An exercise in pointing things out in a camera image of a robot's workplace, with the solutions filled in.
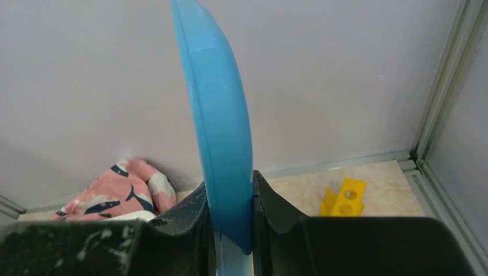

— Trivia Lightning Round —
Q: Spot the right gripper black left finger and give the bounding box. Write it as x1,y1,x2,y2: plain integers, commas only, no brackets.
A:
123,184,216,275

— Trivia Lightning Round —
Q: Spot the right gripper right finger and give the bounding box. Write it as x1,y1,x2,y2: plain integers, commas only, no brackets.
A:
252,170,324,275

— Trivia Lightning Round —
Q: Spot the blue plastic bin lid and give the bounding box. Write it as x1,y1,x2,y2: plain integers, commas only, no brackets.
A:
170,1,253,275

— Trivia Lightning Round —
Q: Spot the white plastic storage bin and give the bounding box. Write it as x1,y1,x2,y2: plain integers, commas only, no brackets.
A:
104,210,156,222

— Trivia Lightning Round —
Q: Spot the pink patterned cloth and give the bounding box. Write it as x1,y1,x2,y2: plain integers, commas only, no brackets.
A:
51,158,177,221

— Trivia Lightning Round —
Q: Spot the yellow test tube rack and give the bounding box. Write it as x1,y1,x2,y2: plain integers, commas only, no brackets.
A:
319,178,367,217

